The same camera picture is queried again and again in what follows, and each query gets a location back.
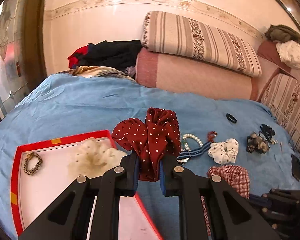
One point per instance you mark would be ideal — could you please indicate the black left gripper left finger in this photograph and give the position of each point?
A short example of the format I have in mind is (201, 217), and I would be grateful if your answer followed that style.
(88, 208)

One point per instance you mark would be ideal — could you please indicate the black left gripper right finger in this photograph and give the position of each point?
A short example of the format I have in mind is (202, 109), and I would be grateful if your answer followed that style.
(209, 208)

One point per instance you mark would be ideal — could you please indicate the red white checked scrunchie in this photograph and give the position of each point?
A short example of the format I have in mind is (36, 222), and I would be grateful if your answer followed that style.
(236, 176)

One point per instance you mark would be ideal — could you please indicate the red cardboard tray box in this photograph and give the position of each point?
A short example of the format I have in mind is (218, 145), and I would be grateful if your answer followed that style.
(31, 195)

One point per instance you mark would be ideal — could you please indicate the leopard print scrunchie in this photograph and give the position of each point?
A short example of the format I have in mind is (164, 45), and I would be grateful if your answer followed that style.
(32, 163)

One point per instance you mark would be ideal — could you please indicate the cream dotted organza scrunchie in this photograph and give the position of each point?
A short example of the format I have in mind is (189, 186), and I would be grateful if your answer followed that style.
(93, 158)

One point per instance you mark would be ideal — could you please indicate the white cherry print scrunchie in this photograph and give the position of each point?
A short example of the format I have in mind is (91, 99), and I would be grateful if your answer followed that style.
(224, 152)

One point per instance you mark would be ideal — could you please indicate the grey black organza scrunchie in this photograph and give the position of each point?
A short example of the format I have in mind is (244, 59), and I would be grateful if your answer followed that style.
(256, 143)

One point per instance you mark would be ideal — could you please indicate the red polka dot scrunchie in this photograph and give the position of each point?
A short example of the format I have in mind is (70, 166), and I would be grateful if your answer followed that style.
(151, 140)

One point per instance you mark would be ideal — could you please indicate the black smartphone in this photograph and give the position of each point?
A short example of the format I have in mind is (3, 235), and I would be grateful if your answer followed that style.
(295, 167)

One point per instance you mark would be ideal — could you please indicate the black claw hair clip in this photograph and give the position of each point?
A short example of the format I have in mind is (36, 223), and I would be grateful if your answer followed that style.
(268, 133)

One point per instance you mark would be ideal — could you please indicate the small black hair clip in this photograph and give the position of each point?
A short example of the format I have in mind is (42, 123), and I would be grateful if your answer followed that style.
(231, 118)

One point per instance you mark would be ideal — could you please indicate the striped floral side cushion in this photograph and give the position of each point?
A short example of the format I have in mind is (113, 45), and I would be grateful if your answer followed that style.
(282, 96)

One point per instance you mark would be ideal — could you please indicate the stained glass door panel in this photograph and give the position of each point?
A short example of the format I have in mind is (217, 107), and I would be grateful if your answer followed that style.
(13, 84)

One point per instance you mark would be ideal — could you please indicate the patterned beige cloth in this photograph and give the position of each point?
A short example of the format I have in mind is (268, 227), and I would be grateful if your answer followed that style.
(98, 71)

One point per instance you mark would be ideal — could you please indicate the white floral garment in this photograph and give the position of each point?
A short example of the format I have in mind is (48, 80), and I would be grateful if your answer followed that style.
(289, 53)

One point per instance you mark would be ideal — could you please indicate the pink bolster cushion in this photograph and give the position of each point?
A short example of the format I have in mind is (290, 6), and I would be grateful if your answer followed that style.
(183, 75)

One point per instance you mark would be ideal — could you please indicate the pink side bolster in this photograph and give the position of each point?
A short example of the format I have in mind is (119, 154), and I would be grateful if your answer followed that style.
(271, 66)

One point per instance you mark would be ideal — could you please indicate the dark clothes pile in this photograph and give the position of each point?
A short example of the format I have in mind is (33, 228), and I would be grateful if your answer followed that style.
(117, 54)

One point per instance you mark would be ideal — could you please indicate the olive green garment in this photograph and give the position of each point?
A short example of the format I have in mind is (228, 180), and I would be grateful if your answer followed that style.
(282, 33)

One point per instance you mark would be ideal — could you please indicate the striped floral pillow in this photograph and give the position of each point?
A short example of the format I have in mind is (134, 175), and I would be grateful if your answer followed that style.
(167, 33)

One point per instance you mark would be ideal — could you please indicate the wooden door frame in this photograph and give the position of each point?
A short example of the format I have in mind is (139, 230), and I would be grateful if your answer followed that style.
(32, 48)

